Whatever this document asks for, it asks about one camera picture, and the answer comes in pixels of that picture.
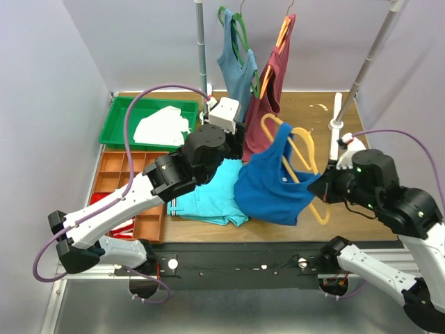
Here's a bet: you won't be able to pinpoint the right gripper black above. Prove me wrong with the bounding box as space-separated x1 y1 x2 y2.
309 158 380 211

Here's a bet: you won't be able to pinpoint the yellow wooden hanger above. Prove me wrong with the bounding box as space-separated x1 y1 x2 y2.
260 102 331 225

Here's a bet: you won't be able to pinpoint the blue tank top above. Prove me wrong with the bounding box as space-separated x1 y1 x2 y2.
234 123 320 226

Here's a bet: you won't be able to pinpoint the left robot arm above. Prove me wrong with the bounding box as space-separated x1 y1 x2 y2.
48 122 245 275

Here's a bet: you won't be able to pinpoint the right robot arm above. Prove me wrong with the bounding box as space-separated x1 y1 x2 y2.
308 149 444 333

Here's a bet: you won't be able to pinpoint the maroon hanging tank top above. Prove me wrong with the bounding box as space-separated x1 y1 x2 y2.
242 14 296 162

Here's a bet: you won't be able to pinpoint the grey-blue hanging tank top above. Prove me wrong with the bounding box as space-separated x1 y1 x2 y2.
217 8 258 122

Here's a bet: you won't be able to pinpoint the green hanger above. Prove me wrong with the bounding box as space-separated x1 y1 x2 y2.
218 1 261 98

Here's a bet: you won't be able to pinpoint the orange hanger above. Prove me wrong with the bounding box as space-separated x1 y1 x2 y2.
259 1 295 99

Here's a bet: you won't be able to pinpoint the right white rack foot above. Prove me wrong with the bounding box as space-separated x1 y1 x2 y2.
328 93 343 161

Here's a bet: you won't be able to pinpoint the white rack foot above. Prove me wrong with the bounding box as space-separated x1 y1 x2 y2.
328 93 343 161
199 83 213 124

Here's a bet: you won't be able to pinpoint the turquoise folded shorts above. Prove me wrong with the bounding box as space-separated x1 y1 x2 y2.
167 159 249 227

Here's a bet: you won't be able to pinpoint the left white rack foot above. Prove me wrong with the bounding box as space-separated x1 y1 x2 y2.
199 83 213 124

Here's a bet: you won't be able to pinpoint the white garment in tray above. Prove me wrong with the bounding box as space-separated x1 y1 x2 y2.
133 106 191 147

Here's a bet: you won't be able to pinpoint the orange compartment organizer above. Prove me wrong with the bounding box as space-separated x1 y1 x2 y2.
92 150 166 244

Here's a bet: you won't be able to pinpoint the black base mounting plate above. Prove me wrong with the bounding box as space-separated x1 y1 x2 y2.
137 241 339 290

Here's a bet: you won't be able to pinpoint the red cloth in organizer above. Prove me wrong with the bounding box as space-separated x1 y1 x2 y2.
90 192 135 239

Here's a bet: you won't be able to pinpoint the left metal rack pole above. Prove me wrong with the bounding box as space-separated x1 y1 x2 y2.
194 0 213 94

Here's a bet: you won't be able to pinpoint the metal rack pole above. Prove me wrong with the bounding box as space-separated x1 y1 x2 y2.
330 0 404 129
194 0 213 94

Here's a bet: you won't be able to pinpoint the right metal rack pole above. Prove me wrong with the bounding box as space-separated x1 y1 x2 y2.
330 0 404 129

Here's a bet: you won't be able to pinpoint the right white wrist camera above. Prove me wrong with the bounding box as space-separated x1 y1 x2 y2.
336 133 366 170

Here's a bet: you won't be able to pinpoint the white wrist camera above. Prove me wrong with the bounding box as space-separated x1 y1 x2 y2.
336 133 366 170
207 96 241 134

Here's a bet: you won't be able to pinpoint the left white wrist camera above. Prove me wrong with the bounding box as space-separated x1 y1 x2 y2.
207 96 241 134

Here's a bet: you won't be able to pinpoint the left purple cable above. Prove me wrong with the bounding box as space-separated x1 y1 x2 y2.
33 83 215 304

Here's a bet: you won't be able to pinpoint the aluminium frame rail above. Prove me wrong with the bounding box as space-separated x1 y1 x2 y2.
40 248 423 334

